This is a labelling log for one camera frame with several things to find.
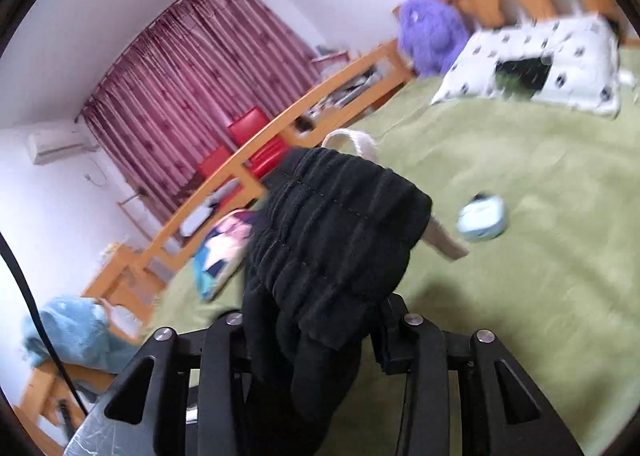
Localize black pants with white stripe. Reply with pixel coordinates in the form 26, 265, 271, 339
242, 147, 432, 455

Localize light blue fluffy blanket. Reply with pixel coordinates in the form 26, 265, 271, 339
38, 297, 138, 375

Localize colourful geometric cushion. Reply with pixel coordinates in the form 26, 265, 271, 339
193, 210, 258, 302

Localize small light blue box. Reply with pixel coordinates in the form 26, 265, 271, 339
457, 193, 508, 242

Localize green bed blanket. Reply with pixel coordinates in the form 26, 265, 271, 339
142, 47, 640, 456

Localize red chair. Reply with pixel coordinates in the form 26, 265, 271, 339
196, 106, 292, 197

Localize maroon patterned curtain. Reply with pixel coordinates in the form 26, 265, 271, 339
81, 0, 318, 222

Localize black tablet on pillow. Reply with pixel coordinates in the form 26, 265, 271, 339
495, 57, 552, 98

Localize white black-dotted pillow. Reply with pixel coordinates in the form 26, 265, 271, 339
431, 12, 622, 118

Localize purple fluffy plush toy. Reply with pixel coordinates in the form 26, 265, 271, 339
398, 0, 470, 78

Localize black cable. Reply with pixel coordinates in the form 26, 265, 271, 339
0, 233, 91, 419

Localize white wall air conditioner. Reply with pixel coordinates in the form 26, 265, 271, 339
26, 124, 100, 165

